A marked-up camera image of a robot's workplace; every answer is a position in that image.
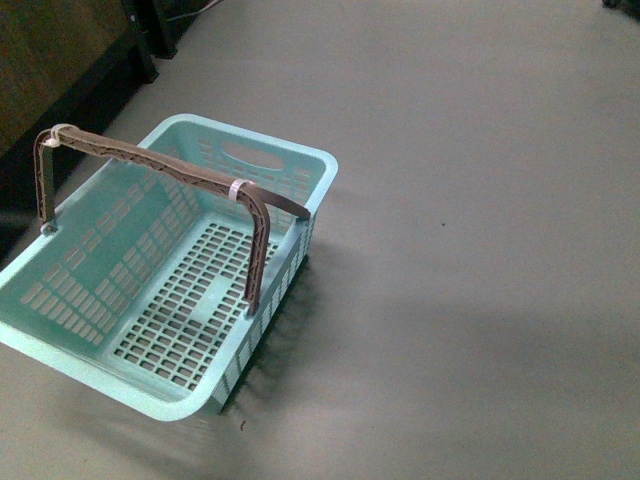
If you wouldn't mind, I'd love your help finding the brown basket handle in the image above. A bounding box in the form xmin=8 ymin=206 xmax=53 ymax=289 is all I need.
xmin=33 ymin=126 xmax=311 ymax=315

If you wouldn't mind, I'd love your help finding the light blue plastic basket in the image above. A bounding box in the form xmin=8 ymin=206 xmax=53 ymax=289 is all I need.
xmin=1 ymin=114 xmax=338 ymax=421

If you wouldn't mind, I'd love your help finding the white zip tie right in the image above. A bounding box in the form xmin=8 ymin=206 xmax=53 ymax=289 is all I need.
xmin=228 ymin=178 xmax=252 ymax=202

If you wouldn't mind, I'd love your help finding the white zip tie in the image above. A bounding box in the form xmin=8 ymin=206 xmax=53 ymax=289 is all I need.
xmin=228 ymin=178 xmax=252 ymax=202
xmin=43 ymin=123 xmax=74 ymax=148

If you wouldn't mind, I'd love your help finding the white zip tie left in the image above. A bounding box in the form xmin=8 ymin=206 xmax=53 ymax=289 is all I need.
xmin=43 ymin=123 xmax=74 ymax=148

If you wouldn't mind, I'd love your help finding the dark wooden cabinet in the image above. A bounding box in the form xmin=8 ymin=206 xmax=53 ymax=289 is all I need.
xmin=1 ymin=1 xmax=176 ymax=255

